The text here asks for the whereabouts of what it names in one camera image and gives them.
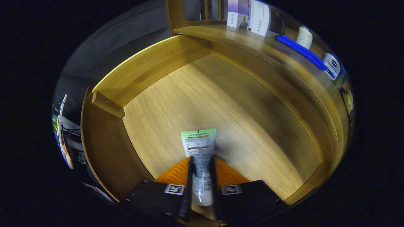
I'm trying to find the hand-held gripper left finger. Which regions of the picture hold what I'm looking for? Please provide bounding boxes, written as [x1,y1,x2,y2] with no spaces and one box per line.
[120,156,194,223]

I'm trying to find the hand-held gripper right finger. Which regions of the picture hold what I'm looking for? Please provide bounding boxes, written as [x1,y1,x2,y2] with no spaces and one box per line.
[209,156,289,225]

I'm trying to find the white green cream tube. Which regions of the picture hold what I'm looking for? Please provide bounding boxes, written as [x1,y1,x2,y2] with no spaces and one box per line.
[181,128,217,206]

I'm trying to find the brown wooden drawer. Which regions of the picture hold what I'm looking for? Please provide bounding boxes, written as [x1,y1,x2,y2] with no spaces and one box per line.
[80,34,332,221]

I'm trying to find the wooden countertop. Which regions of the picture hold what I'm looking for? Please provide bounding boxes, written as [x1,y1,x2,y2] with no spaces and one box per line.
[173,24,351,171]

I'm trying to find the brown wooden cabinet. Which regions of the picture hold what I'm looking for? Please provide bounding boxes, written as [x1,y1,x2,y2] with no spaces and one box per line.
[166,0,355,171]

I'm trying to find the yellow lidded teacup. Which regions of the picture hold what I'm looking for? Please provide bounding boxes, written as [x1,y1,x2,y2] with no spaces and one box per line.
[342,89,355,115]

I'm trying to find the blue folded cloth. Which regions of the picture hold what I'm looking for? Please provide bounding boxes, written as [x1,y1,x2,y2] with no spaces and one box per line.
[276,35,327,71]

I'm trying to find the teal slim bottle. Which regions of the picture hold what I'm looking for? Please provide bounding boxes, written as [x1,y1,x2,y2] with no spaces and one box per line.
[335,73,348,90]

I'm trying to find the white bottle blue cap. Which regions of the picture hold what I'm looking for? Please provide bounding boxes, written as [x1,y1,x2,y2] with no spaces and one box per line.
[322,53,341,81]

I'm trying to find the white pump bottle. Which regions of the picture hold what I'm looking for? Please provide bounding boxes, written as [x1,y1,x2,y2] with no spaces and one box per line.
[296,26,313,50]

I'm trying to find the thick white book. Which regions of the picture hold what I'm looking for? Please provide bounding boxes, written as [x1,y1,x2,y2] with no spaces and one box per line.
[249,0,284,38]

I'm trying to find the purple book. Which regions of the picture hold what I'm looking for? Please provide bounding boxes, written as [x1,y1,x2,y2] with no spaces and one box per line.
[227,0,250,29]

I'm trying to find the black floor cables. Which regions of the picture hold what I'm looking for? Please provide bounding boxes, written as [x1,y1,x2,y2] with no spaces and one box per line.
[60,125,86,164]

